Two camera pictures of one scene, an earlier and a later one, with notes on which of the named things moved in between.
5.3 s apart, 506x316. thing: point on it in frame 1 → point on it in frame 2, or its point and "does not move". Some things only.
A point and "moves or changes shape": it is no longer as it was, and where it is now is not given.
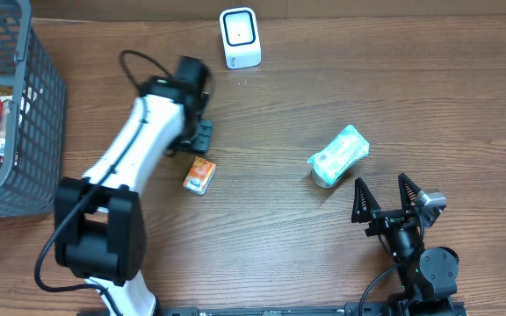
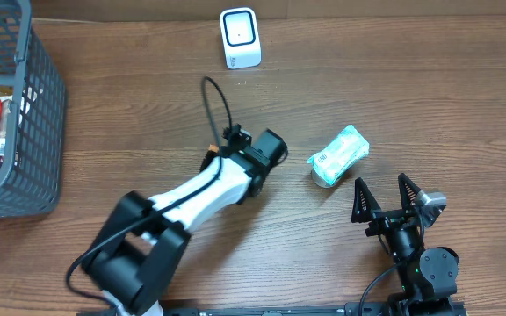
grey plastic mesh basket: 11,53 does not move
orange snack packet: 199,176 moves or changes shape
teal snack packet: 334,161 does not move
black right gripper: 393,218 does not move
